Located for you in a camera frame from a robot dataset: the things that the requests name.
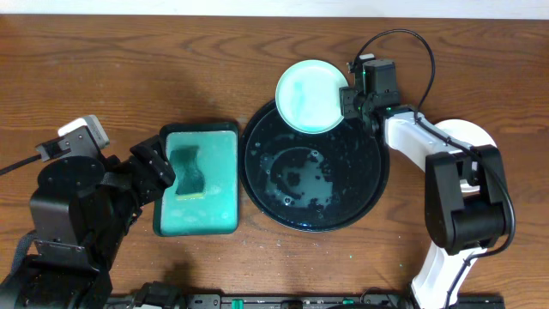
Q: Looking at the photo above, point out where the dark green sponge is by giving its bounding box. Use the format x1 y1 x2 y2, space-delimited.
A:
170 146 205 201

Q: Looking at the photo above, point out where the round black tray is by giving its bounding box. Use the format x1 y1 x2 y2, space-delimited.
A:
238 101 389 233

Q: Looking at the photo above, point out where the white plate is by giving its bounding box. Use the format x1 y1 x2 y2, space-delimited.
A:
435 119 497 195

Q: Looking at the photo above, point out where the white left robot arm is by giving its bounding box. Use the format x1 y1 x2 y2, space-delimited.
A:
1 126 175 308

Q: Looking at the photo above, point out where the mint green plate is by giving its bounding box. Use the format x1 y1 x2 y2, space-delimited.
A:
275 59 348 135

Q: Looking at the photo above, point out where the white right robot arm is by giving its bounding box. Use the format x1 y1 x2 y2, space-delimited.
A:
340 87 516 308

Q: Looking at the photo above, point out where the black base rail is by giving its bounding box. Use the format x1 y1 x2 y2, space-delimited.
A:
102 281 507 309

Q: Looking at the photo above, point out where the green rectangular soap tray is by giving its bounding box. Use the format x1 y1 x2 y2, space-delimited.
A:
154 123 238 237

